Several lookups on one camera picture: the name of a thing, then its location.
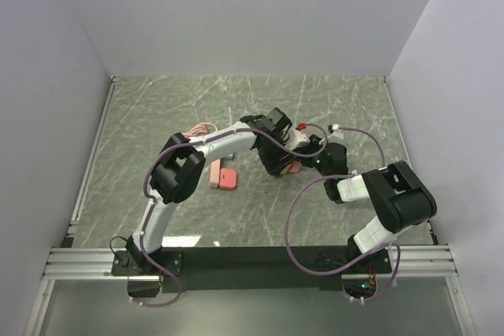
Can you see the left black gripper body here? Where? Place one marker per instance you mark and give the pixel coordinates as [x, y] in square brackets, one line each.
[272, 156]

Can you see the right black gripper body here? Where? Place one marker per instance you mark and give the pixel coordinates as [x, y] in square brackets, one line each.
[316, 144]

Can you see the pink triangular power strip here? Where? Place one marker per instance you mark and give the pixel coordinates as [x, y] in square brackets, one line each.
[294, 167]

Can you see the pink triangular plug adapter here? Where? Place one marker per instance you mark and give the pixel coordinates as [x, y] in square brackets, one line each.
[228, 179]

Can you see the pink long power strip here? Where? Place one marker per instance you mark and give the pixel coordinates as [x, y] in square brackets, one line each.
[215, 174]

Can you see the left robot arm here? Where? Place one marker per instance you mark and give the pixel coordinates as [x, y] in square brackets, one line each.
[176, 172]

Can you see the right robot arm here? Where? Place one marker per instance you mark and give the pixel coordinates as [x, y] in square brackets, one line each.
[400, 201]

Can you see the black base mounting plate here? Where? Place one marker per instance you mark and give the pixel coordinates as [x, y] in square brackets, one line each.
[243, 268]

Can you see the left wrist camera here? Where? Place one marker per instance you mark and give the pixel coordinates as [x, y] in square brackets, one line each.
[297, 138]

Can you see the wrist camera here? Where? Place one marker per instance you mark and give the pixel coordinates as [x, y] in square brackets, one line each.
[297, 138]
[335, 131]

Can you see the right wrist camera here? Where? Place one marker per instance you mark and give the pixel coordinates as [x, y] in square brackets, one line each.
[335, 131]

